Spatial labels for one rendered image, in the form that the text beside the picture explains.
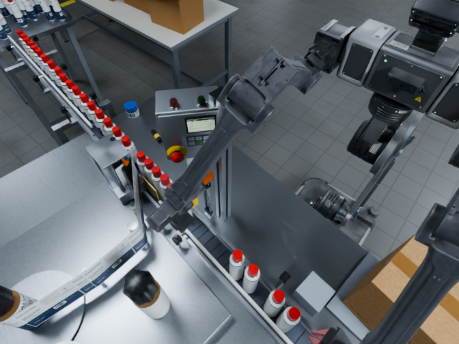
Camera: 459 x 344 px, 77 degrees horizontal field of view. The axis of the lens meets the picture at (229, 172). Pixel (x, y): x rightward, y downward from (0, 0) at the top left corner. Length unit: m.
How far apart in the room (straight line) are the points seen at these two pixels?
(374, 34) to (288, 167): 1.66
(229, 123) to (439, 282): 0.46
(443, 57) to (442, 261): 0.62
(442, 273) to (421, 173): 2.37
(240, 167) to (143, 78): 2.25
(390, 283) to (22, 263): 1.28
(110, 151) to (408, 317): 1.01
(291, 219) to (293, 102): 1.97
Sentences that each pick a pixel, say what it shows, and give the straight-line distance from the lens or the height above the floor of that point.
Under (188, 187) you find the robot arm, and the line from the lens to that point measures 0.77.
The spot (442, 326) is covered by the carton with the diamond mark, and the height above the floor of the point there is 1.12.
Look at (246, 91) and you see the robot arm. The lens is 0.59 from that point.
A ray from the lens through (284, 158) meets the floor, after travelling 2.58.
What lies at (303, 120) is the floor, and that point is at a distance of 2.94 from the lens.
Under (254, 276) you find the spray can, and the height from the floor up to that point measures 1.06.
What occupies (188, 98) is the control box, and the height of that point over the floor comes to 1.47.
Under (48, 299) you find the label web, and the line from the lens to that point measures 1.11.
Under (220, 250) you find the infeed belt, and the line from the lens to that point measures 1.18.
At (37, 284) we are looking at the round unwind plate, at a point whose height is 0.89.
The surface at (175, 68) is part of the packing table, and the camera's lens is 2.54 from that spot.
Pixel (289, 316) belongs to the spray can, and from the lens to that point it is 0.93.
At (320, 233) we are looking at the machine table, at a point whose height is 0.83.
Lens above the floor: 1.98
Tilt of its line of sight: 54 degrees down
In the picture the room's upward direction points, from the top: 1 degrees clockwise
